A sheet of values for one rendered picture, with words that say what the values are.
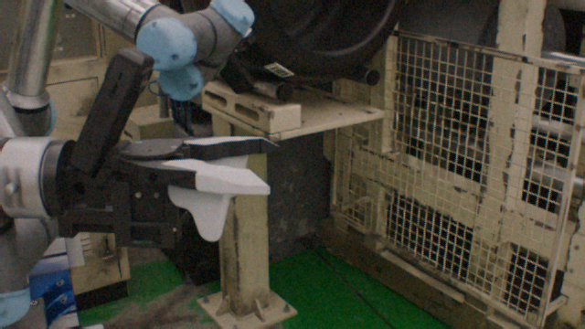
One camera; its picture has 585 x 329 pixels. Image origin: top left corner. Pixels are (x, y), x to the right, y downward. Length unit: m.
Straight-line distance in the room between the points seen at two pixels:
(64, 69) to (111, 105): 1.42
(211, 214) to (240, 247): 1.49
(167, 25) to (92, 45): 1.16
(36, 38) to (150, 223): 0.79
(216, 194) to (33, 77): 0.87
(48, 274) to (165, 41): 0.68
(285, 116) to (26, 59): 0.60
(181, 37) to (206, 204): 0.42
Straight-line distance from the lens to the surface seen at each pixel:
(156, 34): 0.84
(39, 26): 1.23
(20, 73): 1.28
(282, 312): 2.13
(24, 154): 0.54
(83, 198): 0.54
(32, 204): 0.54
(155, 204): 0.50
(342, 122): 1.52
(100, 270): 2.18
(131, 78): 0.50
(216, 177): 0.44
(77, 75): 1.93
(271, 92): 1.40
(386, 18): 1.54
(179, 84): 0.99
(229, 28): 0.95
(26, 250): 0.64
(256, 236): 1.96
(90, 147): 0.52
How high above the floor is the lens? 1.24
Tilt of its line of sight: 21 degrees down
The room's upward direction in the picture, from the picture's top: straight up
